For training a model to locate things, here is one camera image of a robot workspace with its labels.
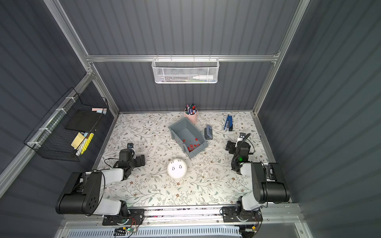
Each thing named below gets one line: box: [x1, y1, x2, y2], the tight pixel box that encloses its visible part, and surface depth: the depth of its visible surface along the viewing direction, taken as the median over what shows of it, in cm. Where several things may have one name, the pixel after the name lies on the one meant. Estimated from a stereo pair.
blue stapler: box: [223, 114, 234, 132], surface depth 114 cm
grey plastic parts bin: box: [167, 117, 209, 159], surface depth 103 cm
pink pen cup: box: [184, 107, 198, 125], surface depth 107 cm
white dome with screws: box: [167, 158, 188, 179], surface depth 82 cm
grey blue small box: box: [204, 124, 213, 140], surface depth 104 cm
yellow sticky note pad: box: [70, 131, 86, 150], surface depth 70 cm
